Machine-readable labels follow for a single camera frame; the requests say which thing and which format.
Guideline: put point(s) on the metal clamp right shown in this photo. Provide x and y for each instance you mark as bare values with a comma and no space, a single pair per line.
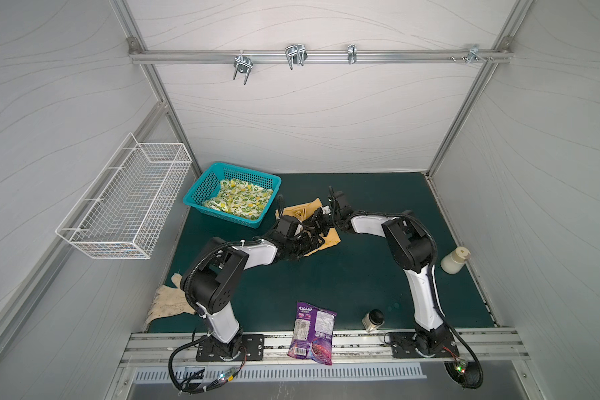
352,54

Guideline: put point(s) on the small black-lidded jar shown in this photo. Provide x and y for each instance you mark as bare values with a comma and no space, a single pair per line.
373,320

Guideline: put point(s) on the beige work glove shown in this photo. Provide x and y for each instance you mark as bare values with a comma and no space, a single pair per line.
169,302

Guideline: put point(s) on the purple snack bag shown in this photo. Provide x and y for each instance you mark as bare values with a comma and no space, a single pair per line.
313,334

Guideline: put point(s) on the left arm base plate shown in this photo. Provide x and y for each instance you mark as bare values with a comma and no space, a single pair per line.
247,347

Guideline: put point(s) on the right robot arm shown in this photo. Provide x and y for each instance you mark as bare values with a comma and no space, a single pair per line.
415,251

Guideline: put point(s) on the metal corner bracket bolts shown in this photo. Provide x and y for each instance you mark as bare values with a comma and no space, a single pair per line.
473,56

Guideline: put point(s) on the yellow skirt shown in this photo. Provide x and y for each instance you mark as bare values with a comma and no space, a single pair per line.
330,237

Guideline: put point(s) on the metal u-bolt clamp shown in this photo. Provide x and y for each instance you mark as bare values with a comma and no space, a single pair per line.
243,65
296,54

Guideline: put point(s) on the teal plastic basket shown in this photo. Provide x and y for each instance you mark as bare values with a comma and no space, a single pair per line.
208,185

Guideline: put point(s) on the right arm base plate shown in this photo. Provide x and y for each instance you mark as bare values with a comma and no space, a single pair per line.
409,344

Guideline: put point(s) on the aluminium cross bar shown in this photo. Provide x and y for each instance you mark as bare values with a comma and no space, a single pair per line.
314,56

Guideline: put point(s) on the white wire basket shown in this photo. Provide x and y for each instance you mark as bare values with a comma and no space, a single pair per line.
124,210

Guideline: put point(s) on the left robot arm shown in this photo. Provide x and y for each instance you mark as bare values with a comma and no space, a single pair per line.
214,276

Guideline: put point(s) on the metal u-bolt clamp middle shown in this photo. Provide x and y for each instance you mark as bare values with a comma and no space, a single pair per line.
296,54

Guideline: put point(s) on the green table mat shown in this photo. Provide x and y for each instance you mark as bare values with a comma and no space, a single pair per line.
352,278

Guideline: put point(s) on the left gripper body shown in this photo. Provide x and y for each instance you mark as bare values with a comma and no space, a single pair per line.
300,246

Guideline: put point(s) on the metal u-bolt clamp left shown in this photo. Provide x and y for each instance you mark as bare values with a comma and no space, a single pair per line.
243,65

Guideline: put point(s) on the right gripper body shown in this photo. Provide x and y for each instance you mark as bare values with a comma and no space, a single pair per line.
337,211

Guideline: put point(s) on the green floral skirt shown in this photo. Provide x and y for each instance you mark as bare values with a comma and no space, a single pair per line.
240,198

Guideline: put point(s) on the small white bottle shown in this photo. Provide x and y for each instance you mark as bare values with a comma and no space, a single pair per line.
454,262

